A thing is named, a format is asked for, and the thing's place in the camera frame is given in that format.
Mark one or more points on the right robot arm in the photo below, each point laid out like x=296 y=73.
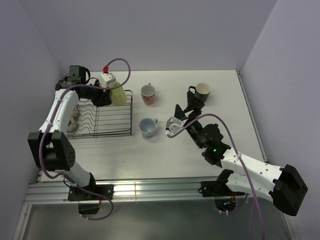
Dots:
x=241 y=174

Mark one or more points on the light blue mug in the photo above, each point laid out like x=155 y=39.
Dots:
x=147 y=127

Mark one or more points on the aluminium mounting rail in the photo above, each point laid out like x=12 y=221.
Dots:
x=146 y=190

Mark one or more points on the wire dish rack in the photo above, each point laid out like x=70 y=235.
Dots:
x=105 y=121

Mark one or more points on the black mug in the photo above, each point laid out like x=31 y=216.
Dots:
x=201 y=91

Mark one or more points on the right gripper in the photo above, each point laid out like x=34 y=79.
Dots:
x=193 y=103

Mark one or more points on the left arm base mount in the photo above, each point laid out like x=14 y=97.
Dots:
x=90 y=199

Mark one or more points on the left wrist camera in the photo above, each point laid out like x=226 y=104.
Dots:
x=106 y=79

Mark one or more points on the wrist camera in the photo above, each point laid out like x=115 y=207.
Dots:
x=173 y=125
x=106 y=79

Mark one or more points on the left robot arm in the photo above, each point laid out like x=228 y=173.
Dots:
x=51 y=150

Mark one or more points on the pale yellow mug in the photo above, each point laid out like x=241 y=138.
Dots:
x=118 y=96

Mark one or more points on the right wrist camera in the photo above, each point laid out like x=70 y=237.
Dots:
x=173 y=125

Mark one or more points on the pink patterned mug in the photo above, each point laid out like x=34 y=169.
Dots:
x=148 y=94

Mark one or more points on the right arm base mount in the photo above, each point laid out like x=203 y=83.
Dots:
x=218 y=187

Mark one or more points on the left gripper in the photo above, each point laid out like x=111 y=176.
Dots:
x=103 y=99

